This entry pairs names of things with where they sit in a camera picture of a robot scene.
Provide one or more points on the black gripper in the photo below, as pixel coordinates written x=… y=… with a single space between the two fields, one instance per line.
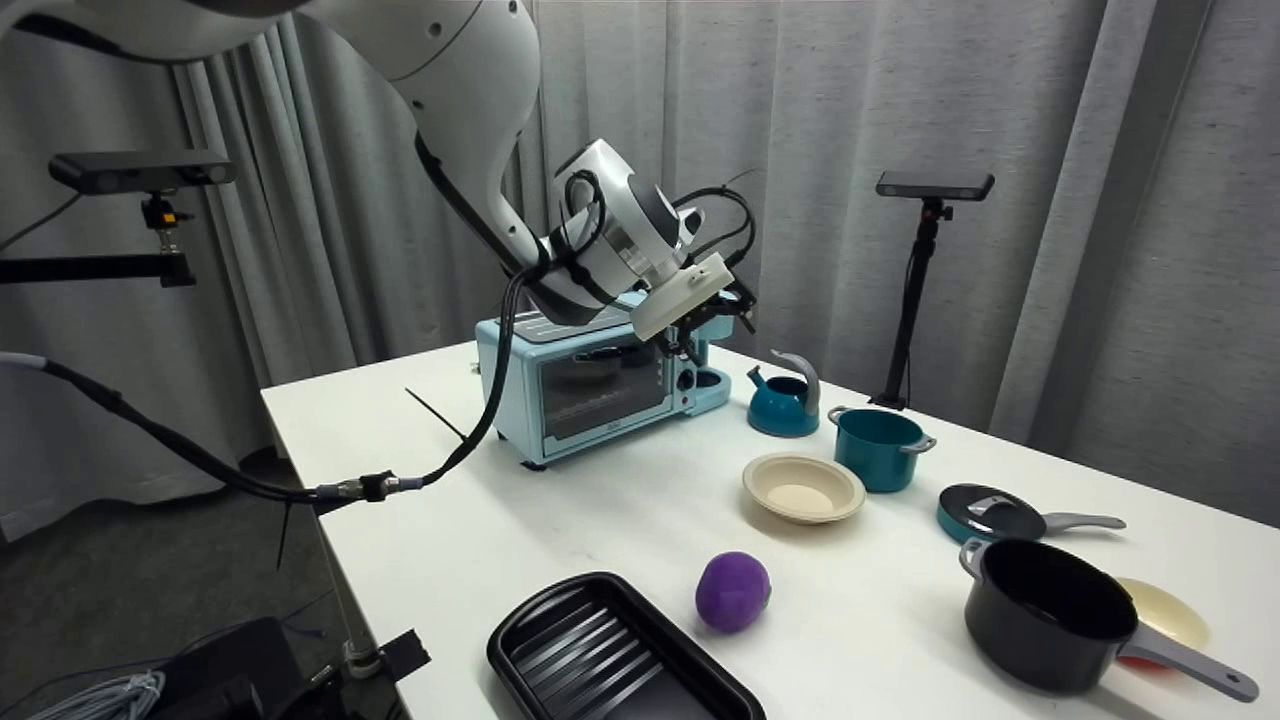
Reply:
x=728 y=314

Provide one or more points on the light blue toaster oven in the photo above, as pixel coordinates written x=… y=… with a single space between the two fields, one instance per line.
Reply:
x=586 y=402

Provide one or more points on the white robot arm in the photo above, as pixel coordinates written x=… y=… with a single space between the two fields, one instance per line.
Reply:
x=452 y=64

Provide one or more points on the teal mug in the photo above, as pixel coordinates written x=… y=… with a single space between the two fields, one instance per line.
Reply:
x=780 y=405

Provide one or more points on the beige bowl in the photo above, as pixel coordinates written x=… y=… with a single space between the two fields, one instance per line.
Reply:
x=804 y=489

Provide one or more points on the teal toy pot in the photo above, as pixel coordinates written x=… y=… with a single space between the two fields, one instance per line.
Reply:
x=873 y=455

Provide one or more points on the purple ball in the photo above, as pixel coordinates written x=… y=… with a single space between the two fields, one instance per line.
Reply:
x=732 y=589

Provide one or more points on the black grill tray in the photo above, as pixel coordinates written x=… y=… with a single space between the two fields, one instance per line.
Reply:
x=601 y=662

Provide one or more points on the black tape strip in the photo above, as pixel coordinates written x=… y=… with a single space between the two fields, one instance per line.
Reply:
x=404 y=653

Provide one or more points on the teal frying pan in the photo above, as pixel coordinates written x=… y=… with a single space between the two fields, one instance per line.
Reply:
x=1085 y=523

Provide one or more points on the grey curtain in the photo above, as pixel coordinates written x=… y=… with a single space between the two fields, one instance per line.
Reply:
x=1135 y=266

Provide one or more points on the beige plate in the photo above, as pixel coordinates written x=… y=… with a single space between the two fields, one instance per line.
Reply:
x=1174 y=611

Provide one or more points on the black bag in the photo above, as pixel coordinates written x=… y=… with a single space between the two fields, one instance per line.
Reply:
x=243 y=674

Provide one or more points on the crumpled clear plastic bag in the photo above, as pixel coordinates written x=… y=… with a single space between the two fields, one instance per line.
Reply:
x=93 y=698

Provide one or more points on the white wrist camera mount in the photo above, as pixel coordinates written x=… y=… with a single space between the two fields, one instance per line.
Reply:
x=683 y=301

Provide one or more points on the black camera tripod stand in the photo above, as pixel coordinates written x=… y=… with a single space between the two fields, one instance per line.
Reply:
x=922 y=266

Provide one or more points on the black stereo camera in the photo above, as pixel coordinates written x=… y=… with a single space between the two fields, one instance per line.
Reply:
x=135 y=170
x=933 y=186

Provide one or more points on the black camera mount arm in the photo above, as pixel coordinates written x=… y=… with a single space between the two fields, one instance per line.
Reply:
x=93 y=268

